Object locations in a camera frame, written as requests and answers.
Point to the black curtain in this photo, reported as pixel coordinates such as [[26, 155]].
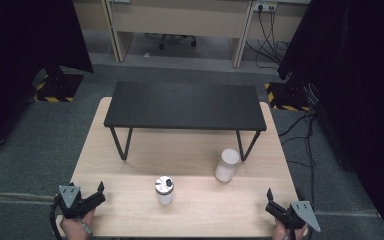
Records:
[[20, 50], [356, 83]]

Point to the person's left hand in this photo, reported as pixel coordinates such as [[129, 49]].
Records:
[[73, 228]]

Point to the white power socket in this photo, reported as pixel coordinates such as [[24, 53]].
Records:
[[265, 6]]

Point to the glass shaker jar metal lid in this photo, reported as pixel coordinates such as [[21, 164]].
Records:
[[164, 191]]

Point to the black office chair base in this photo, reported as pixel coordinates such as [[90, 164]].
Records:
[[175, 39]]

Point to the white cylindrical jar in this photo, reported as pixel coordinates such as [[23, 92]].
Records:
[[226, 166]]

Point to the small white floor scrap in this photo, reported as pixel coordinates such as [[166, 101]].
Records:
[[146, 55]]

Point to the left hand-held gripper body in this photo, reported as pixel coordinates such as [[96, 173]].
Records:
[[69, 196]]

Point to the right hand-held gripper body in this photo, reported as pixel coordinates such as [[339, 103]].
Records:
[[301, 211]]

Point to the beige wooden desk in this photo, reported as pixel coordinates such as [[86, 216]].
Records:
[[180, 18]]

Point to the black stand base striped tape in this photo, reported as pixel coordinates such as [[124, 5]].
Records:
[[288, 95], [58, 88]]

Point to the person's right hand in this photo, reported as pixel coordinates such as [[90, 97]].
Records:
[[280, 233]]

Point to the black low shelf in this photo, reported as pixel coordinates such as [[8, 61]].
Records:
[[185, 105]]

